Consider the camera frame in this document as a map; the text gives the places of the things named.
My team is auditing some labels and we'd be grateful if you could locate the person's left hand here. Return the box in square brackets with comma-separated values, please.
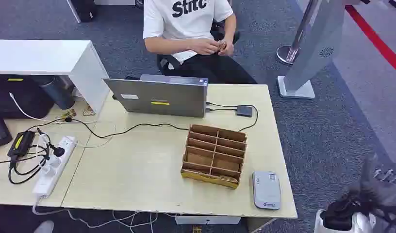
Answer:
[217, 39, 234, 58]

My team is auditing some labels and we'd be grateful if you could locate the person's right hand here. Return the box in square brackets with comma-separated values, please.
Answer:
[189, 38, 220, 56]

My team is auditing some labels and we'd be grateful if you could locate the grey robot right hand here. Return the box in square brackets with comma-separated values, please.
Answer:
[359, 153, 396, 210]

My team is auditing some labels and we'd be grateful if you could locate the seated person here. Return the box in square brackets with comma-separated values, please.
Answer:
[142, 0, 258, 85]

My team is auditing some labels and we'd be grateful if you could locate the black office chair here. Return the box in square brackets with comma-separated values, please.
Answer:
[157, 18, 241, 77]

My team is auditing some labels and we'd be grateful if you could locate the black usb hub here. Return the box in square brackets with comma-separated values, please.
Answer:
[236, 105, 254, 118]

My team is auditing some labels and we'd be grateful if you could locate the grey laptop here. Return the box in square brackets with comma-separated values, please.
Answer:
[103, 74, 209, 118]

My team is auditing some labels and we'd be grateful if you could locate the silver kiosk stand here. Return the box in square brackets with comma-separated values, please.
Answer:
[277, 0, 347, 100]

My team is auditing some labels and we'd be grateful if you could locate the wooden compartment box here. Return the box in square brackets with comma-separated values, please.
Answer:
[181, 124, 248, 190]

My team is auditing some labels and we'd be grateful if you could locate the grey flat card reader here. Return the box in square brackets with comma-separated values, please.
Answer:
[252, 170, 281, 211]

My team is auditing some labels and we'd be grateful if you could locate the black cabinet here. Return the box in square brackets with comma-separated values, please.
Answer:
[66, 0, 99, 24]

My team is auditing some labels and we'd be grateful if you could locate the white side cabinet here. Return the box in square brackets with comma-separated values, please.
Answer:
[0, 39, 111, 114]

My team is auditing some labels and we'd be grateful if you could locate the dark round bin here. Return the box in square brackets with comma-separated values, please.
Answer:
[33, 75, 76, 111]

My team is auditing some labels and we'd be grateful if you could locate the black bag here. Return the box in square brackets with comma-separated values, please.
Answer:
[0, 74, 56, 120]

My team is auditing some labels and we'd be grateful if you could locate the white power strip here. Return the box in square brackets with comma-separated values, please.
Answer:
[32, 136, 78, 199]

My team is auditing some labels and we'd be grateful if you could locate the black power brick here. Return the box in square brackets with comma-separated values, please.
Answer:
[7, 130, 36, 159]

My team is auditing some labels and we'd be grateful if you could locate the grey shoe tip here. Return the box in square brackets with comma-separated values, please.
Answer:
[33, 220, 55, 233]

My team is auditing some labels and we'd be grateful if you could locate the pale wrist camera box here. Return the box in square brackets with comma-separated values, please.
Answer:
[314, 208, 378, 233]

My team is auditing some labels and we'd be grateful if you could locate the chrome stanchion post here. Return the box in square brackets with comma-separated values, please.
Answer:
[276, 0, 318, 66]

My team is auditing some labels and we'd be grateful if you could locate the black hub cable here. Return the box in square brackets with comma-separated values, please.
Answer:
[205, 101, 259, 132]

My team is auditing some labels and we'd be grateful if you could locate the long black cable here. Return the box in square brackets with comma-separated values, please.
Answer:
[63, 117, 189, 139]

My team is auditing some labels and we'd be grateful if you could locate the thin white cable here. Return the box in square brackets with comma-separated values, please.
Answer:
[9, 92, 116, 149]

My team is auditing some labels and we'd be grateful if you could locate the white power strip cord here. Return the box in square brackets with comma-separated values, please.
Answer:
[32, 196, 178, 233]

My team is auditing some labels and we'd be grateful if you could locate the tangled black cable bundle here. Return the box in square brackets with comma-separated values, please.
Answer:
[0, 127, 66, 185]

